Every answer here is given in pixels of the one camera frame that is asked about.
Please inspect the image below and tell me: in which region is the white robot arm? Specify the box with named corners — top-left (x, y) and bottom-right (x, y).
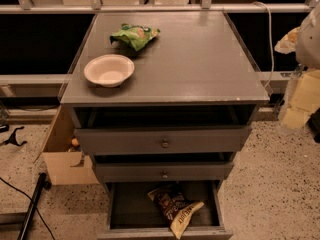
top-left (281, 4), bottom-right (320, 129)

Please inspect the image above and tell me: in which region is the black pole on floor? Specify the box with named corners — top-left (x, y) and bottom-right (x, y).
top-left (17, 173), bottom-right (47, 240)

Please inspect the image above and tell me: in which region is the grey bottom drawer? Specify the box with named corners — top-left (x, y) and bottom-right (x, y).
top-left (97, 181), bottom-right (233, 240)

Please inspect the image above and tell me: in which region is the white paper bowl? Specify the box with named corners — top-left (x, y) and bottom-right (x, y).
top-left (84, 54), bottom-right (135, 87)

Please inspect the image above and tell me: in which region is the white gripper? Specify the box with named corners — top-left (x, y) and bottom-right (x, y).
top-left (282, 67), bottom-right (320, 129)

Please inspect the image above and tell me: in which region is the cardboard box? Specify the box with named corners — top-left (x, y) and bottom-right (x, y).
top-left (40, 107), bottom-right (98, 185)

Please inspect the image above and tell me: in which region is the black clamp on floor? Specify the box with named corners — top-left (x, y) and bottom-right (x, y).
top-left (0, 126), bottom-right (26, 147)

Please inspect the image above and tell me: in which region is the brown chip bag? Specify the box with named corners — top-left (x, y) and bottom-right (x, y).
top-left (148, 183), bottom-right (204, 240)

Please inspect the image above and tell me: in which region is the black floor cable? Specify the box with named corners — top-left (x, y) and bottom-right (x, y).
top-left (0, 176), bottom-right (56, 240)

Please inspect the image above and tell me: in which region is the grey drawer cabinet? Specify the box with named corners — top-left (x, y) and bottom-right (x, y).
top-left (59, 10), bottom-right (271, 240)

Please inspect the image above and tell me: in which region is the metal rail frame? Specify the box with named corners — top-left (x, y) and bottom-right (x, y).
top-left (0, 0), bottom-right (320, 16)

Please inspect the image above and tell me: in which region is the grey drawer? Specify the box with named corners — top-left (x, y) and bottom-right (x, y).
top-left (97, 181), bottom-right (233, 240)
top-left (95, 162), bottom-right (234, 182)
top-left (75, 126), bottom-right (251, 155)

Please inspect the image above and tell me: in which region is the green chip bag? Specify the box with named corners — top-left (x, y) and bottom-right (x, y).
top-left (109, 23), bottom-right (160, 51)

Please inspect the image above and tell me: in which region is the orange ball in box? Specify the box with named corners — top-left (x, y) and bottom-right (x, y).
top-left (71, 138), bottom-right (80, 147)

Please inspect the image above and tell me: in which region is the grey middle drawer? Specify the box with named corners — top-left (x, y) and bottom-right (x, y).
top-left (95, 162), bottom-right (234, 182)

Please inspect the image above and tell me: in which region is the grey top drawer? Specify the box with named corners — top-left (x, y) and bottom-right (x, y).
top-left (75, 126), bottom-right (251, 155)

